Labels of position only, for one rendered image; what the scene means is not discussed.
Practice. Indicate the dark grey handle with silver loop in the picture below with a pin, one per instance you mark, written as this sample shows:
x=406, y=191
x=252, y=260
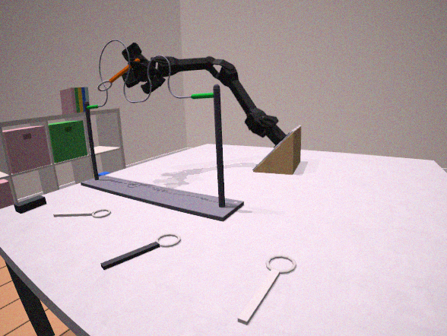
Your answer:
x=140, y=251

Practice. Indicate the orange handle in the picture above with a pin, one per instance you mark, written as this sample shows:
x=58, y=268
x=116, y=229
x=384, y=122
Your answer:
x=124, y=70

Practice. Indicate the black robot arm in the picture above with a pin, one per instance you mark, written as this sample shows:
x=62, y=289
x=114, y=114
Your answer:
x=257, y=121

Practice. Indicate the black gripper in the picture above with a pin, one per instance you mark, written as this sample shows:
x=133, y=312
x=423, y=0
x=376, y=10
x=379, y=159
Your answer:
x=140, y=68

